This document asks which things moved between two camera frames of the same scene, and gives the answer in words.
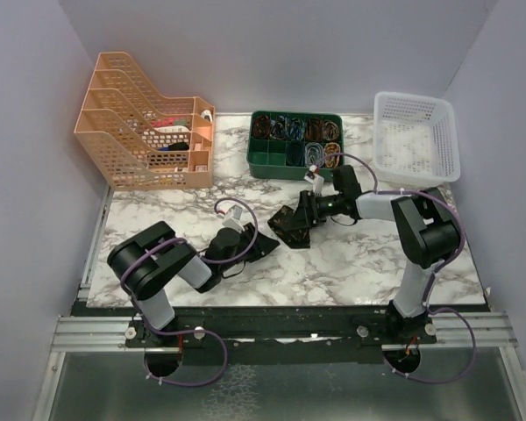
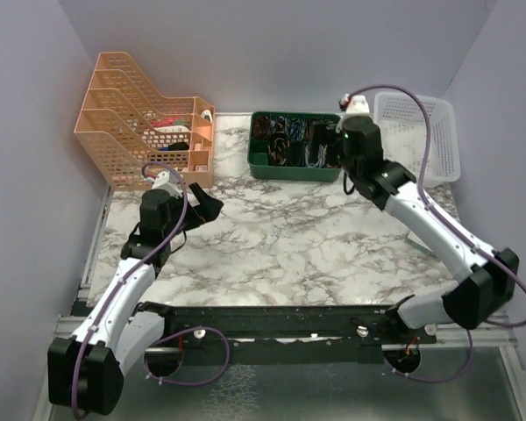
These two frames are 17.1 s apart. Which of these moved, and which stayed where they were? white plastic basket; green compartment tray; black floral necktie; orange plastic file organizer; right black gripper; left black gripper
Moved: right black gripper; black floral necktie; left black gripper
Stayed: orange plastic file organizer; white plastic basket; green compartment tray
